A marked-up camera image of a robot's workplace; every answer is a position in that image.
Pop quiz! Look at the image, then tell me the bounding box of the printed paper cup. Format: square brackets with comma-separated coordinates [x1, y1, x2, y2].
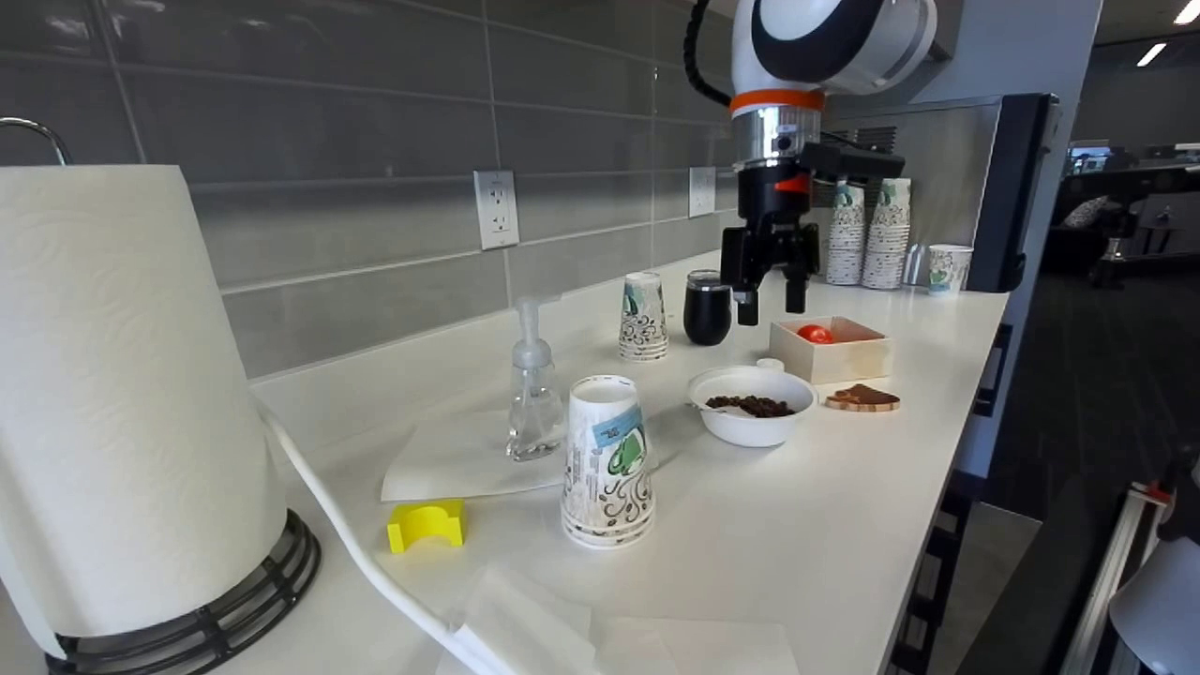
[560, 374, 657, 550]
[927, 243, 975, 297]
[617, 271, 670, 364]

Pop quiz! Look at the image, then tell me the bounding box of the yellow plastic block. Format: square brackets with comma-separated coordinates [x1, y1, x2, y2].
[386, 499, 467, 554]

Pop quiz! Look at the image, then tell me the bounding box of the clear soap dispenser bottle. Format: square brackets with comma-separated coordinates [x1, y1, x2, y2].
[505, 297, 567, 463]

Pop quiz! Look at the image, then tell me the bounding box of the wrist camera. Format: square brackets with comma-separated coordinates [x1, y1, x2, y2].
[800, 141, 907, 185]

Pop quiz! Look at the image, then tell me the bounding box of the heap of coffee beans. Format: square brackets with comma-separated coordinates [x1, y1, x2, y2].
[705, 394, 797, 420]

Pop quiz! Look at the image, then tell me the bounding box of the white paper napkin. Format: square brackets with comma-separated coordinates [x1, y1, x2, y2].
[380, 407, 570, 503]
[434, 561, 603, 675]

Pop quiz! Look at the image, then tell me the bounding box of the white paper towel roll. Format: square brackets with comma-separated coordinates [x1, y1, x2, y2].
[0, 165, 290, 659]

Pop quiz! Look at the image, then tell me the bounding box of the stack of paper cups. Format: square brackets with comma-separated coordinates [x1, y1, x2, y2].
[824, 182, 868, 288]
[860, 177, 913, 292]

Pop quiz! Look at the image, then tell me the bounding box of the black tumbler with lid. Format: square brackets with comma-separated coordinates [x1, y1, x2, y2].
[682, 269, 734, 348]

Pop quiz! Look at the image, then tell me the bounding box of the stand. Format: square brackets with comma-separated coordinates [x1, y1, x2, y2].
[1057, 480, 1177, 675]

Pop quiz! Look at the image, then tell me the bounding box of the dark sofa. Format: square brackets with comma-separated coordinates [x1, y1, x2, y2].
[1041, 163, 1200, 284]

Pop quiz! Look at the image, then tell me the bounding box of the white cable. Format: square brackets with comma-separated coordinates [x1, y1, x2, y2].
[249, 397, 515, 675]

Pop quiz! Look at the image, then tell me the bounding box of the black flat appliance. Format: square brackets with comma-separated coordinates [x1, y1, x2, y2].
[965, 91, 1063, 294]

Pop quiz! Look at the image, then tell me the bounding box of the toy toast slice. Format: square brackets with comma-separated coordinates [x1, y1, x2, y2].
[824, 382, 902, 414]

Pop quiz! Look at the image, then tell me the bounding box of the small wooden box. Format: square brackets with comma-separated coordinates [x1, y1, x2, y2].
[768, 314, 895, 386]

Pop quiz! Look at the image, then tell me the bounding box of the black wire paper towel holder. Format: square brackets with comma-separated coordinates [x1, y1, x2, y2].
[0, 116, 323, 675]

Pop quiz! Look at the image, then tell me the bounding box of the white bowl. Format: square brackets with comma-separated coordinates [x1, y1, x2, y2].
[686, 365, 820, 449]

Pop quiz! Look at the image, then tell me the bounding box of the grey cushion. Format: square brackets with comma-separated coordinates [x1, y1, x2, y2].
[1061, 194, 1111, 231]

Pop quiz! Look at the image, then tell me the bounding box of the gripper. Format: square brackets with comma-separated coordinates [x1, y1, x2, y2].
[719, 167, 822, 328]

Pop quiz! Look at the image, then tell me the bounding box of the white wall socket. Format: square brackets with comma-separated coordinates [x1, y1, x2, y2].
[687, 166, 718, 219]
[472, 169, 521, 252]

